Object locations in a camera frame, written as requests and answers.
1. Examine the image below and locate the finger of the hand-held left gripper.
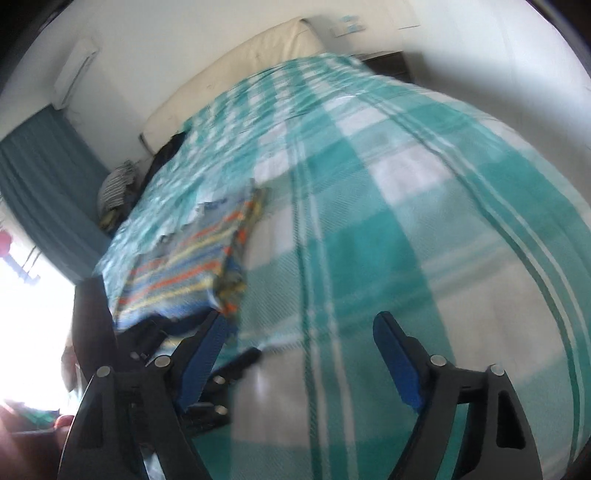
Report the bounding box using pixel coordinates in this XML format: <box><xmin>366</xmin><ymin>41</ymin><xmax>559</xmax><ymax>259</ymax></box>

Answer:
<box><xmin>182</xmin><ymin>347</ymin><xmax>262</xmax><ymax>437</ymax></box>
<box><xmin>117</xmin><ymin>318</ymin><xmax>171</xmax><ymax>366</ymax></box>

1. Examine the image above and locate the dark clothes pile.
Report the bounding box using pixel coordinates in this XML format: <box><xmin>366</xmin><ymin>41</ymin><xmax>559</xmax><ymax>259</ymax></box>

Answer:
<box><xmin>141</xmin><ymin>131</ymin><xmax>188</xmax><ymax>195</ymax></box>

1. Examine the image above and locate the white wall air conditioner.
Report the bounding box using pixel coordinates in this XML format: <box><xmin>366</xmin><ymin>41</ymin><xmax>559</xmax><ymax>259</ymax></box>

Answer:
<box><xmin>53</xmin><ymin>39</ymin><xmax>100</xmax><ymax>109</ymax></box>

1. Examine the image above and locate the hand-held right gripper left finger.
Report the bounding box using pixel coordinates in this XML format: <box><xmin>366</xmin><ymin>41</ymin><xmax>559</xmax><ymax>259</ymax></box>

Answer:
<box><xmin>58</xmin><ymin>311</ymin><xmax>232</xmax><ymax>480</ymax></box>

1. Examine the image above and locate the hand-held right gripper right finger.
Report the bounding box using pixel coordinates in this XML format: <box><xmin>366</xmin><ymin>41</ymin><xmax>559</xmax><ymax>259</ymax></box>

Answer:
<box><xmin>373</xmin><ymin>311</ymin><xmax>543</xmax><ymax>480</ymax></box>

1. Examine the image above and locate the person's left hand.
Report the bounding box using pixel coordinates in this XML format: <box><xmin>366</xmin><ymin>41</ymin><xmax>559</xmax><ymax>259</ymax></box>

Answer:
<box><xmin>54</xmin><ymin>344</ymin><xmax>78</xmax><ymax>435</ymax></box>

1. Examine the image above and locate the white wall switch plate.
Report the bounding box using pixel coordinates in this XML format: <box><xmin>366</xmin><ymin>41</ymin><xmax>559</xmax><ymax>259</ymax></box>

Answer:
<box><xmin>332</xmin><ymin>16</ymin><xmax>365</xmax><ymax>37</ymax></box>

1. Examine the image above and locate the multicolour striped knit sweater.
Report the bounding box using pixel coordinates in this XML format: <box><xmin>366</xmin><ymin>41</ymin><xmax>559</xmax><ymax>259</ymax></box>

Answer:
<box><xmin>113</xmin><ymin>178</ymin><xmax>271</xmax><ymax>330</ymax></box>

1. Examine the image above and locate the cream padded headboard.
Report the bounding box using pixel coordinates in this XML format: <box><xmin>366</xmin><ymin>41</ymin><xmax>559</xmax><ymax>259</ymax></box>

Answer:
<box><xmin>140</xmin><ymin>17</ymin><xmax>326</xmax><ymax>148</ymax></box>

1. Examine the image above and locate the teal window curtain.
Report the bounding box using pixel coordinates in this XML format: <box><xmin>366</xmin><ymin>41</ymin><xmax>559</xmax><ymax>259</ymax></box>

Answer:
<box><xmin>0</xmin><ymin>104</ymin><xmax>114</xmax><ymax>284</ymax></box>

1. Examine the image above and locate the teal white plaid blanket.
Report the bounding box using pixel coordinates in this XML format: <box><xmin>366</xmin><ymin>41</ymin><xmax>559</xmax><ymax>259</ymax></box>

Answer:
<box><xmin>92</xmin><ymin>52</ymin><xmax>587</xmax><ymax>480</ymax></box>

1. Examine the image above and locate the green cloth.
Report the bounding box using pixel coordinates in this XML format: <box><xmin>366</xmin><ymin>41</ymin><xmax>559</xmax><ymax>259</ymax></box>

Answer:
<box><xmin>21</xmin><ymin>405</ymin><xmax>62</xmax><ymax>426</ymax></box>

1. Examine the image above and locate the person's left forearm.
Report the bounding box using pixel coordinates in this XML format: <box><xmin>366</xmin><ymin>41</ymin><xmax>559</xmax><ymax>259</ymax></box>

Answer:
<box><xmin>0</xmin><ymin>401</ymin><xmax>63</xmax><ymax>480</ymax></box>

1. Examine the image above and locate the dark bedside table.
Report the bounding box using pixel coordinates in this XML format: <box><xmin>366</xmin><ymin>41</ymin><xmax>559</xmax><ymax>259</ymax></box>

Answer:
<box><xmin>360</xmin><ymin>51</ymin><xmax>414</xmax><ymax>84</ymax></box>

